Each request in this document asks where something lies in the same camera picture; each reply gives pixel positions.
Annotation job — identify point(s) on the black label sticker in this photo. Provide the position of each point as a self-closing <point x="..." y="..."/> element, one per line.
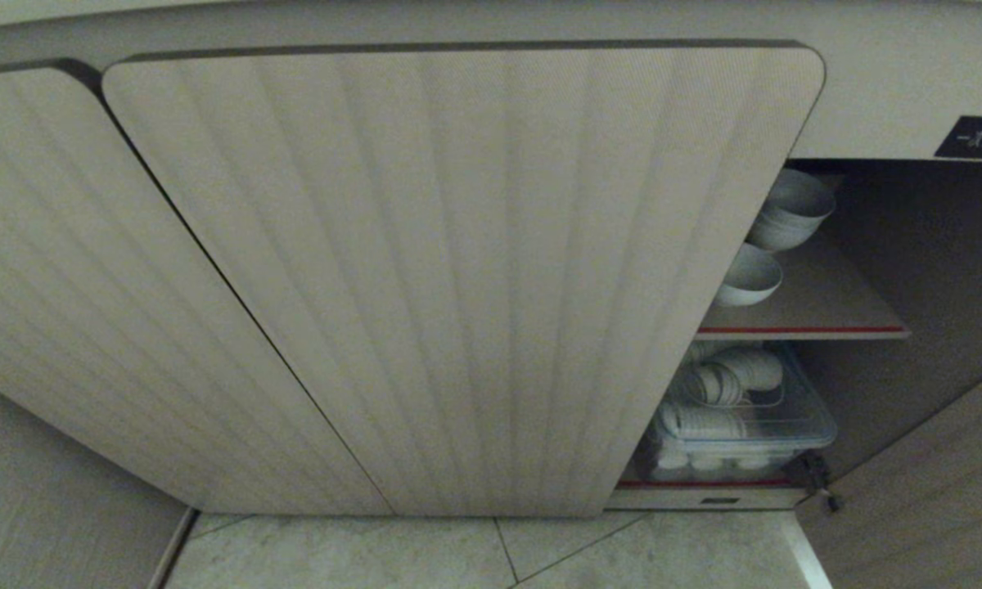
<point x="978" y="139"/>

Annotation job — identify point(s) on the beige fluted cabinet door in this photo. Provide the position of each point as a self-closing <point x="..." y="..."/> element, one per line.
<point x="458" y="278"/>
<point x="90" y="311"/>

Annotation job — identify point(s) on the open wooden cabinet door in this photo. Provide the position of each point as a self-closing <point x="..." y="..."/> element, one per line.
<point x="933" y="483"/>

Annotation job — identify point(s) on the wooden cabinet shelf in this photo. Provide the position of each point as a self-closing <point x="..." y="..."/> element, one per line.
<point x="818" y="307"/>

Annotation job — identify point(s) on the clear plastic storage bin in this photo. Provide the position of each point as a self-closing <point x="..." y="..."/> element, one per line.
<point x="794" y="442"/>

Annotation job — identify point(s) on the stack of white bowls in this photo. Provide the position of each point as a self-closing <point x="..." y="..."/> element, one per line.
<point x="794" y="214"/>

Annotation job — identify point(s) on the stack of white plates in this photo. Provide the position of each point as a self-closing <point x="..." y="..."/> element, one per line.
<point x="700" y="422"/>

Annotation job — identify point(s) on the beige kitchen cabinet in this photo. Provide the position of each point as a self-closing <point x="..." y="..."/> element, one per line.
<point x="892" y="90"/>

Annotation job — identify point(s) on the white bowl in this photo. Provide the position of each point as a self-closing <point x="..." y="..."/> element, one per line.
<point x="749" y="278"/>

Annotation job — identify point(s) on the metal door hinge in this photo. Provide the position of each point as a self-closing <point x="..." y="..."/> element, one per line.
<point x="815" y="478"/>

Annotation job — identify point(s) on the row of white cups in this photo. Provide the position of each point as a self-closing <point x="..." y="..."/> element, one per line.
<point x="736" y="375"/>

